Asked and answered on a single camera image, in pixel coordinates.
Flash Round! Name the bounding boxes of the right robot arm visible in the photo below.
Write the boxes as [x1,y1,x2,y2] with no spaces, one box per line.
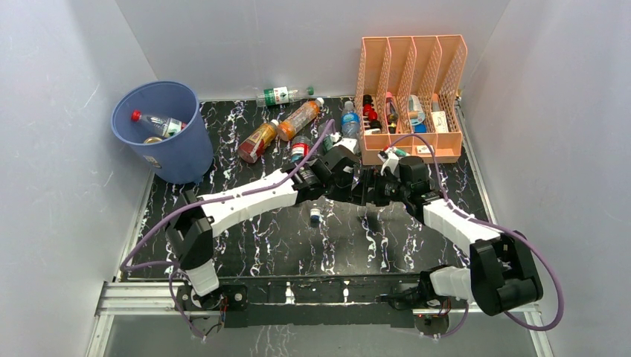
[368,155,543,316]

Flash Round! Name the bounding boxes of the red black items in organizer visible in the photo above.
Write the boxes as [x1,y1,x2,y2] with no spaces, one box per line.
[362,94,382,135]

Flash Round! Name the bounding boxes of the blue label water bottle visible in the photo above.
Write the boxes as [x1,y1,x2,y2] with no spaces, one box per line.
[341,100,360,139]

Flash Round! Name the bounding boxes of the red blue label clear bottle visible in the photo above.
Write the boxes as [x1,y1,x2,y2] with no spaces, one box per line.
[290,135,313,162]

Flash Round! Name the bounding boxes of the yellow juice bottle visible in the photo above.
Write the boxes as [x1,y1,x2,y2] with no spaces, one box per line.
[144,136,163,144]

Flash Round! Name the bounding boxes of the red label red cap bottle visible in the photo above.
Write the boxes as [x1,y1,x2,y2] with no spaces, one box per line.
[131,110,187,138]

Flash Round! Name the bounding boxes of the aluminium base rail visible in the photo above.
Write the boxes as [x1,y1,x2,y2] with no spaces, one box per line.
[87,276,552,356]

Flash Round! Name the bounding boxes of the brown tea bottle red label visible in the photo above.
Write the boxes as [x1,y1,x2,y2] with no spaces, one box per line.
[237,119,279,164]

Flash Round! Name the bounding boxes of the clear unlabelled plastic bottle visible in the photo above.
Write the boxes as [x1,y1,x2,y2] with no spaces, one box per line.
[310,206,321,225]

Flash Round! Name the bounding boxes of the orange plastic file organizer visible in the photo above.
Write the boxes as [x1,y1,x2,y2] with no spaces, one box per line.
[355,34,467,164]

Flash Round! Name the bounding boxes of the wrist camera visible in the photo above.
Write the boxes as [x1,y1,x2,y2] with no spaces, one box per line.
[330,132,360,155]
[378,147,401,176]

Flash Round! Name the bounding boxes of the blue plastic bin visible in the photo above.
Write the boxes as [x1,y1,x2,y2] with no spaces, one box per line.
[111,80,214,184]

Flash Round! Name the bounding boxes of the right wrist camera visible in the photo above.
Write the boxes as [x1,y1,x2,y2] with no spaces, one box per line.
[378,147,401,176]

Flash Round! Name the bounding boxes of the small white box front tray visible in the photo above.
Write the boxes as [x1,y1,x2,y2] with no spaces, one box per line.
[415,145,434,155]

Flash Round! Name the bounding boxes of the blue capped tube in organizer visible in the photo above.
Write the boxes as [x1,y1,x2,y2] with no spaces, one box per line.
[408,94,427,133]

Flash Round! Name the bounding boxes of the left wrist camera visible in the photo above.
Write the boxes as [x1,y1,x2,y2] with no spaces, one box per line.
[330,132,360,155]

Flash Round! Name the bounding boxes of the dark green label clear bottle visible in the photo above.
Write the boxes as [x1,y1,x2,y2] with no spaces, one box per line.
[318,123,339,155]

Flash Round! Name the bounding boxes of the orange drink bottle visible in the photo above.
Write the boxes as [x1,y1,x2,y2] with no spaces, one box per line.
[276,97,324,141]

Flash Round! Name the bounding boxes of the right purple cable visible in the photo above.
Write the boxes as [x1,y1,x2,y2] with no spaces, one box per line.
[389,134,565,341]

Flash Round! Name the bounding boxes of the white box in organizer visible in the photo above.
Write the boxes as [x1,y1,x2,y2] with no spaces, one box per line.
[432,111,449,133]

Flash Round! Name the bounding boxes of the dark bottle in organizer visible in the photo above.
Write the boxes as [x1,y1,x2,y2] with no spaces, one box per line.
[385,91,399,134]

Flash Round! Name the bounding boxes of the green marker front tray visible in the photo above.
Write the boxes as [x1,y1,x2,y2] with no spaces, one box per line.
[394,148,409,158]

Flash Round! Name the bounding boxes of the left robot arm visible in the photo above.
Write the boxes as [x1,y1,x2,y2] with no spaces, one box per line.
[165,146,361,309]

